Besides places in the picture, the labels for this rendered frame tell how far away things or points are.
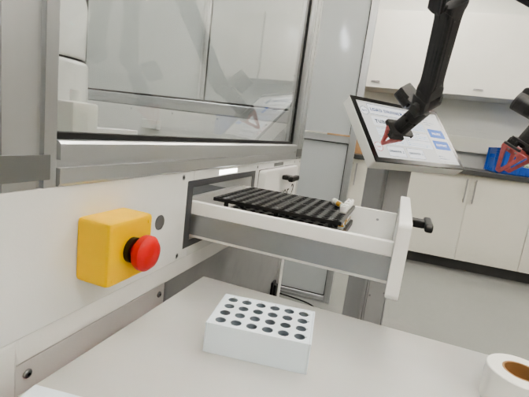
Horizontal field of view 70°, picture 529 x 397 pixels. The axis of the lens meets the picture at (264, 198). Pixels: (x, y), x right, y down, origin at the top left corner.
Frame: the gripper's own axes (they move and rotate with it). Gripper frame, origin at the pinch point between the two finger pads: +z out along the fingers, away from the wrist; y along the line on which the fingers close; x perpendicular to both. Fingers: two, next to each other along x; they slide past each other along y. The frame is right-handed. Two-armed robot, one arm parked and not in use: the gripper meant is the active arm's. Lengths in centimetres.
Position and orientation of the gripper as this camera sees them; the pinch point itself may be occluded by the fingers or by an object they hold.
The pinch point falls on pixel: (382, 142)
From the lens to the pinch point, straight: 147.8
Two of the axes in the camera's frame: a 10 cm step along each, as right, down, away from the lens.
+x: 2.1, 8.9, -4.0
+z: -4.3, 4.5, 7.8
